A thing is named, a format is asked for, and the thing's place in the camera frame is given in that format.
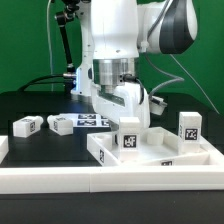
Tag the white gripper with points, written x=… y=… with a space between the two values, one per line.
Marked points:
x=129 y=100

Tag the white square table top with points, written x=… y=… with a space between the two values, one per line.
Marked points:
x=157 y=147

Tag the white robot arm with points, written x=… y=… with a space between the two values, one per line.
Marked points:
x=114 y=34

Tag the white marker sheet with tags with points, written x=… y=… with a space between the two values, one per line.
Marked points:
x=86 y=119

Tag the white U-shaped fence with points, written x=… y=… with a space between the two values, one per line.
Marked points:
x=111 y=179

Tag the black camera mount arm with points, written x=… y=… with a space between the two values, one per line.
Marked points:
x=62 y=18

